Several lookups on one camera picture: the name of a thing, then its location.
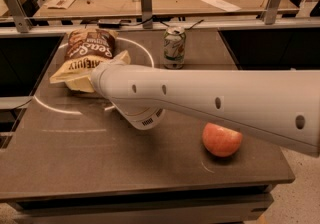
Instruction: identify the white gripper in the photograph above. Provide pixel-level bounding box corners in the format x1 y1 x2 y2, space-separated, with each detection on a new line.
65 50 165 130

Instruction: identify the brown chip bag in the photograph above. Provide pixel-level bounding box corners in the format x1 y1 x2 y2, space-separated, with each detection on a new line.
49 28 118 84

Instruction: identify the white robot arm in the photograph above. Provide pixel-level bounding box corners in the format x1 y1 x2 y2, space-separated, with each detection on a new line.
66 54 320 156

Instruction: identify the green 7up can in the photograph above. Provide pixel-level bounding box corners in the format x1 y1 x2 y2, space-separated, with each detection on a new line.
163 26 186 69

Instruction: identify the black power adapter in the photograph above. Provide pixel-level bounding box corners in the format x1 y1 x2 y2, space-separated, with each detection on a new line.
98 19 121 28

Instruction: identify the paper envelope left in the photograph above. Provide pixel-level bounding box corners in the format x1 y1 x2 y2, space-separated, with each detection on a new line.
45 0 75 9

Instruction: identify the small white paper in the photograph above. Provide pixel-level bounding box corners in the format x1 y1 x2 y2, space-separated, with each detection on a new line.
202 0 240 12

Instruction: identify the red apple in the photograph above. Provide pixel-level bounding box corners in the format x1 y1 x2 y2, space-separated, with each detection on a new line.
202 123 243 157

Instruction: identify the middle metal bracket post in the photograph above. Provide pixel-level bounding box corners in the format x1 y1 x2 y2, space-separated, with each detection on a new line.
140 0 153 29

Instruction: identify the metal bracket post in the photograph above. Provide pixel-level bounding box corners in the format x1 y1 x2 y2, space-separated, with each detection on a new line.
140 0 153 29
4 0 32 33
261 0 281 25

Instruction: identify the left metal bracket post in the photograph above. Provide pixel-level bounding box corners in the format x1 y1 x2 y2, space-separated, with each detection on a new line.
4 0 32 33

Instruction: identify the right metal bracket post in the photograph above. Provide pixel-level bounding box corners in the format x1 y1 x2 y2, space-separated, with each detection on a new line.
261 0 281 25

